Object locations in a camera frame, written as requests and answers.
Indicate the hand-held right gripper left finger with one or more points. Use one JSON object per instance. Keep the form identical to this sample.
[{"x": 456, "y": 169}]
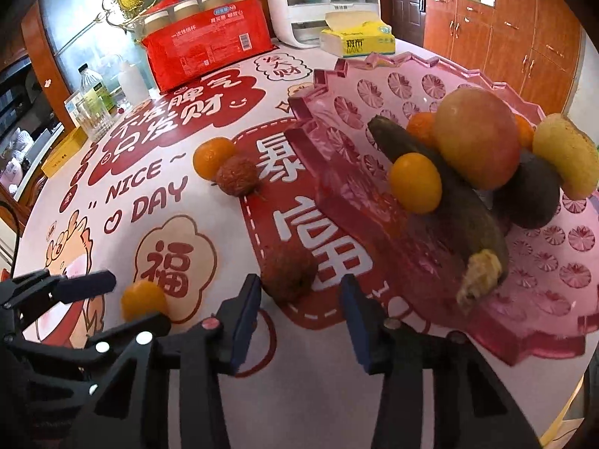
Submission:
[{"x": 245, "y": 322}]

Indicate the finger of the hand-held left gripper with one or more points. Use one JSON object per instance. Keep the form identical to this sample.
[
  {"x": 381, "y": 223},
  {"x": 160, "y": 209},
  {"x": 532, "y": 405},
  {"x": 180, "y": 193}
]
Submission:
[
  {"x": 84, "y": 286},
  {"x": 121, "y": 329}
]

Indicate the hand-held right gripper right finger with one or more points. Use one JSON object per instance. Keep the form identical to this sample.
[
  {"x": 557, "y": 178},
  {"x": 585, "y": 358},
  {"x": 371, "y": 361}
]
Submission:
[{"x": 360, "y": 327}]

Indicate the small orange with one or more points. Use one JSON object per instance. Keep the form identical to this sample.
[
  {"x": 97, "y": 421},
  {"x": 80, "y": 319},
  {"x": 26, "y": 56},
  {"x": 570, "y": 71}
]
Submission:
[
  {"x": 142, "y": 301},
  {"x": 419, "y": 126},
  {"x": 415, "y": 182},
  {"x": 213, "y": 156},
  {"x": 524, "y": 131}
]

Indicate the dark red passion fruit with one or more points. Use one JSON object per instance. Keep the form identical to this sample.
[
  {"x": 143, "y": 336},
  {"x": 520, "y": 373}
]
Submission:
[
  {"x": 288, "y": 271},
  {"x": 238, "y": 175}
]

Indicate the dark avocado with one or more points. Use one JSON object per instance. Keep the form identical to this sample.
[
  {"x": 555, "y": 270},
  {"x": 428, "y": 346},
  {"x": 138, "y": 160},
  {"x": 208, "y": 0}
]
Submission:
[{"x": 529, "y": 191}]

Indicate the red apple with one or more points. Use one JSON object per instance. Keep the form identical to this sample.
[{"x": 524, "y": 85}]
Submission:
[{"x": 472, "y": 135}]

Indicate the pink plastic tray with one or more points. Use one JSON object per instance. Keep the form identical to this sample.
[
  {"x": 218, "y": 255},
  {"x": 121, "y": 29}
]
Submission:
[{"x": 388, "y": 89}]

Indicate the printed pink tablecloth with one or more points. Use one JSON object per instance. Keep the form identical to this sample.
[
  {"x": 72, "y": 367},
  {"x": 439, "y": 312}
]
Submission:
[{"x": 107, "y": 252}]

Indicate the yellow cardboard box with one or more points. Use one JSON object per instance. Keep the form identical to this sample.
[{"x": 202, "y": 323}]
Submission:
[{"x": 63, "y": 154}]

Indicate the dark green cucumber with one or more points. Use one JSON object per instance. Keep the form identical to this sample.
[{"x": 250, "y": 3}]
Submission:
[{"x": 463, "y": 224}]

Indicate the clear drinking glass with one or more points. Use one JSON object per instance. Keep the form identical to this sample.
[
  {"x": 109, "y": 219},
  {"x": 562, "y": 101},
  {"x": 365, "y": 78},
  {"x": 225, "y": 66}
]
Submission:
[{"x": 93, "y": 119}]

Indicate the small white box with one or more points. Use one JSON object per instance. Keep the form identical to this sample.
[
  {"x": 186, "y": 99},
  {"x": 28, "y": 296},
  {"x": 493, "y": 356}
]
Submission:
[{"x": 72, "y": 105}]

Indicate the green label bottle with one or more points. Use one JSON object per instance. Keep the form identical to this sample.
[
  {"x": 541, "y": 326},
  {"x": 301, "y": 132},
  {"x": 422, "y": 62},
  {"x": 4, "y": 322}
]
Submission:
[{"x": 106, "y": 98}]

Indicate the clear plastic bottle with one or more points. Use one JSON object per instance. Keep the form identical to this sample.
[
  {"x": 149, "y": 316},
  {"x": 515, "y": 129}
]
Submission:
[{"x": 90, "y": 79}]

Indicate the white squeeze bottle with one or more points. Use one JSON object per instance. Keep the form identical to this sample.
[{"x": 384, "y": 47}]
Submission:
[{"x": 131, "y": 84}]

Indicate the frosted glass sliding door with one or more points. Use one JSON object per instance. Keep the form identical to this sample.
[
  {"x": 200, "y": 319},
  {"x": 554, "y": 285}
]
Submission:
[{"x": 79, "y": 23}]

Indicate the red paper cup package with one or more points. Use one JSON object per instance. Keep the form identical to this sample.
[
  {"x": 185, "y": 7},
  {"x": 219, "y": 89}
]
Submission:
[{"x": 206, "y": 51}]

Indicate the yellow tissue box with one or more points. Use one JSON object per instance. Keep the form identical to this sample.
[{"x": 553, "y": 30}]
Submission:
[{"x": 355, "y": 44}]

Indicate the white countertop appliance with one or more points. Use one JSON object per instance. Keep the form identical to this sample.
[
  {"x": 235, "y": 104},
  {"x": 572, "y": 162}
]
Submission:
[{"x": 299, "y": 28}]

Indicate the dark brown door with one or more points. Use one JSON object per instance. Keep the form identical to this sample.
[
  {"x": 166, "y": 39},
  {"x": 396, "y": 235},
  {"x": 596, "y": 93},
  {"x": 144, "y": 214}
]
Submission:
[{"x": 407, "y": 9}]

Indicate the wooden wall cabinet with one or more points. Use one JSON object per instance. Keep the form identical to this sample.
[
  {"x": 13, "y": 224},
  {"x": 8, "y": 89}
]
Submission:
[{"x": 514, "y": 32}]

